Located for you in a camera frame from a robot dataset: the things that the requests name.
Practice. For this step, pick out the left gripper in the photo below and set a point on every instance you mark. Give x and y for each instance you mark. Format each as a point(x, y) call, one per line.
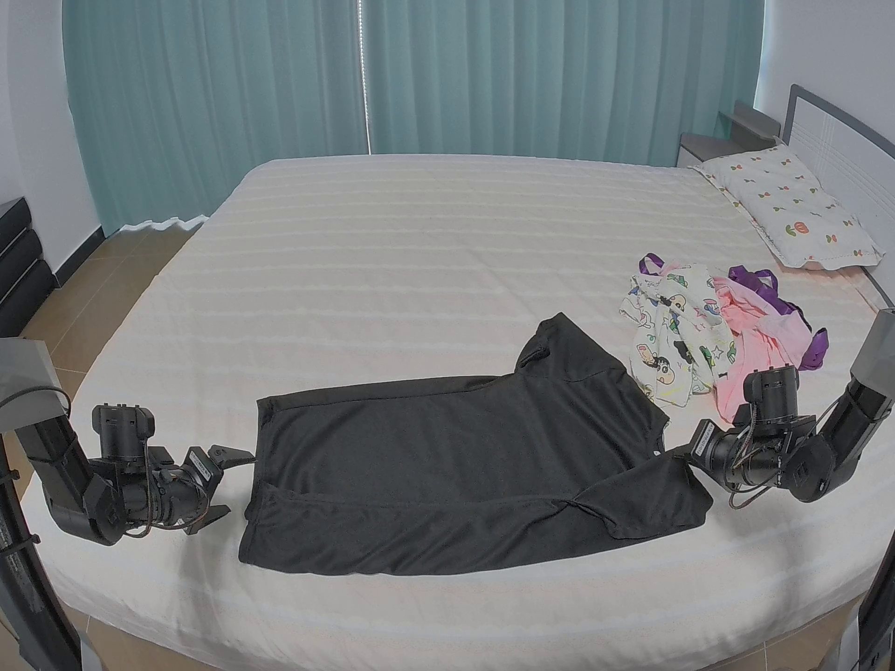
point(178, 497)

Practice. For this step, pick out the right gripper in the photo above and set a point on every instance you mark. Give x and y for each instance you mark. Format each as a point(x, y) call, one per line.
point(720, 450)

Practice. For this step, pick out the black T-shirt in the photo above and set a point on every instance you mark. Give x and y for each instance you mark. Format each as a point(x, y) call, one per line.
point(419, 458)

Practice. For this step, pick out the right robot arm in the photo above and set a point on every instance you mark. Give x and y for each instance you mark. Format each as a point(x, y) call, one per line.
point(811, 465)

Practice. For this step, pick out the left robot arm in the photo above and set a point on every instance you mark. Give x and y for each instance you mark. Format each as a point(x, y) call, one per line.
point(63, 472)

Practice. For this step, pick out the bed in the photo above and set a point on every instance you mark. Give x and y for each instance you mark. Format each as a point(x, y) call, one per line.
point(419, 270)

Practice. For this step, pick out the pink garment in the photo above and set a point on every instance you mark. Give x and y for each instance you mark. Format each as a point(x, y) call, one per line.
point(741, 347)

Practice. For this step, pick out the white printed pyjama garment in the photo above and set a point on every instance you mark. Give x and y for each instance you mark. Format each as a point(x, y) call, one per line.
point(671, 333)

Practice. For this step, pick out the purple garment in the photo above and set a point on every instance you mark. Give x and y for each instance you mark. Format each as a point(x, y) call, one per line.
point(817, 348)

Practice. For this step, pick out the white printed pillow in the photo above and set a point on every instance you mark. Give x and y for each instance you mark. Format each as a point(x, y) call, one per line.
point(783, 200)

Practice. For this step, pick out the black chest of drawers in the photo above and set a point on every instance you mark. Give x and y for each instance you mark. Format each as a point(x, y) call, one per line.
point(21, 270)

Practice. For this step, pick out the grey bedside table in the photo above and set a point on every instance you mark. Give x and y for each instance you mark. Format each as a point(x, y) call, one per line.
point(706, 147)

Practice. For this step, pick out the blue-green curtain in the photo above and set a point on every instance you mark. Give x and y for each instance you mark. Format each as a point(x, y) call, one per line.
point(210, 95)
point(559, 60)

